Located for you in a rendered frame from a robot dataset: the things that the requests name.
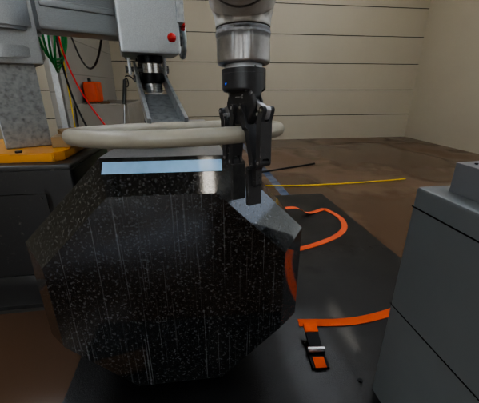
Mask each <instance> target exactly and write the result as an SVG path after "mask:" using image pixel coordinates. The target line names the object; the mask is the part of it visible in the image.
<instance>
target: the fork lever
mask: <svg viewBox="0 0 479 403"><path fill-rule="evenodd" d="M158 65H159V73H163V75H164V82H163V86H164V87H165V90H166V93H167V94H144V92H143V88H142V84H141V80H140V78H139V74H138V72H143V68H142V67H139V66H136V63H135V62H133V66H131V70H132V72H134V82H136V83H137V88H138V93H139V97H140V101H141V104H142V110H143V113H144V118H145V121H146V122H147V123H149V124H151V122H188V121H189V118H188V116H187V114H186V112H185V110H184V109H183V107H182V104H181V103H180V101H179V99H178V96H177V95H176V93H175V92H174V89H173V87H172V86H171V84H170V81H169V79H168V76H167V75H166V74H165V72H164V70H163V67H162V66H161V64H158Z"/></svg>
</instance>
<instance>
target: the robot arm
mask: <svg viewBox="0 0 479 403"><path fill-rule="evenodd" d="M275 2H276V0H209V4H210V9H211V10H212V13H213V16H214V21H215V27H216V33H215V37H216V42H217V62H218V65H219V66H220V67H224V68H225V69H222V90H223V92H225V93H227V94H228V95H229V96H228V101H227V106H226V107H225V108H219V115H220V119H221V125H222V127H225V126H241V128H242V129H243V130H244V131H245V141H246V147H247V152H248V159H249V166H247V167H246V168H245V163H243V162H244V160H242V159H241V158H242V151H243V143H244V142H243V143H235V144H226V145H222V155H223V159H224V160H227V161H228V163H229V164H230V180H231V199H232V200H238V199H241V198H245V186H246V204H247V205H248V206H250V205H256V204H260V203H261V184H262V168H263V167H264V166H269V165H270V164H271V142H272V120H273V115H274V111H275V108H274V106H267V105H265V104H264V103H263V99H262V96H261V92H263V91H265V77H266V68H264V67H263V66H267V65H269V63H270V36H271V31H270V25H271V18H272V14H273V9H274V5H275ZM236 155H237V156H236ZM255 160H256V161H255Z"/></svg>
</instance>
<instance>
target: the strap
mask: <svg viewBox="0 0 479 403"><path fill-rule="evenodd" d="M285 208H286V209H299V208H297V207H295V206H289V207H285ZM323 210H325V211H327V212H329V213H331V214H332V215H334V216H335V217H337V218H338V219H339V220H340V222H341V229H340V230H339V231H338V232H337V233H336V234H334V235H333V236H331V237H328V238H326V239H324V240H321V241H317V242H314V243H312V244H309V245H304V246H301V248H300V251H302V250H305V249H310V248H313V247H316V246H319V245H323V244H325V243H327V242H330V241H333V240H335V239H337V238H339V237H340V236H341V235H343V234H344V233H345V232H346V230H347V228H348V226H347V223H346V221H345V219H344V218H343V217H342V216H340V215H339V214H337V213H334V212H333V211H331V210H329V209H324V208H321V209H316V210H314V211H310V212H306V213H318V212H321V211H323ZM301 211H303V210H301ZM389 311H390V308H389V309H385V310H382V311H379V312H376V313H371V314H366V315H363V316H358V317H347V318H338V319H297V320H298V324H299V326H303V323H306V322H316V323H317V326H344V325H358V324H364V323H368V322H372V321H378V320H381V319H385V318H387V317H389Z"/></svg>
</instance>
